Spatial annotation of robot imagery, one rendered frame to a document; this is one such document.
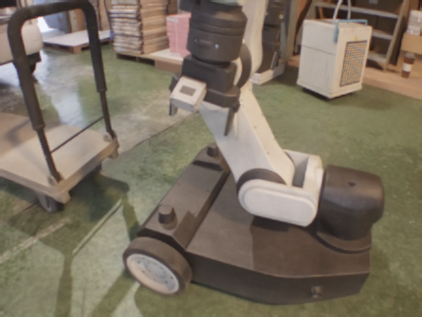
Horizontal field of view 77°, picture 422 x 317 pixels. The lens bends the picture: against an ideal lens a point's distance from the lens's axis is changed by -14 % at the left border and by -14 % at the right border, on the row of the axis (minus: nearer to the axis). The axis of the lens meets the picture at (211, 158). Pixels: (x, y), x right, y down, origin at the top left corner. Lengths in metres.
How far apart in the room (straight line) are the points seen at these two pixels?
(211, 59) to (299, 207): 0.45
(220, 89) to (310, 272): 0.51
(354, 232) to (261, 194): 0.27
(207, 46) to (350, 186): 0.51
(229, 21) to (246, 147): 0.39
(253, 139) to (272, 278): 0.35
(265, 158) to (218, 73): 0.33
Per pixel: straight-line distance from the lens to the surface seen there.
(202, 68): 0.49
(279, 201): 0.77
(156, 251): 0.78
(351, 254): 0.87
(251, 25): 0.66
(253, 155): 0.76
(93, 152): 1.22
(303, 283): 0.81
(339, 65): 2.15
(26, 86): 0.95
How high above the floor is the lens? 0.79
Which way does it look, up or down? 33 degrees down
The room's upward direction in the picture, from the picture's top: 1 degrees counter-clockwise
